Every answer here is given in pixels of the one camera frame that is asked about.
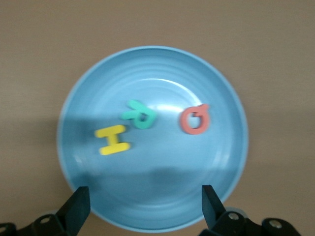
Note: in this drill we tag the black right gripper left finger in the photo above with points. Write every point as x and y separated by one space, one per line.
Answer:
71 216

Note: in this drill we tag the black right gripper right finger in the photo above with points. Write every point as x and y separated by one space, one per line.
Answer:
214 211

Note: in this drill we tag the yellow foam letter H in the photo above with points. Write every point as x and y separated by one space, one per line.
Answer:
113 140

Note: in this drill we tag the red foam letter Q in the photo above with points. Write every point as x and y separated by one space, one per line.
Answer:
188 127

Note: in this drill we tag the teal foam letter R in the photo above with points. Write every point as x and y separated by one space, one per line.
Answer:
145 120

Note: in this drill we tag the blue plate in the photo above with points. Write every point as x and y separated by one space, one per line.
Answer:
152 172

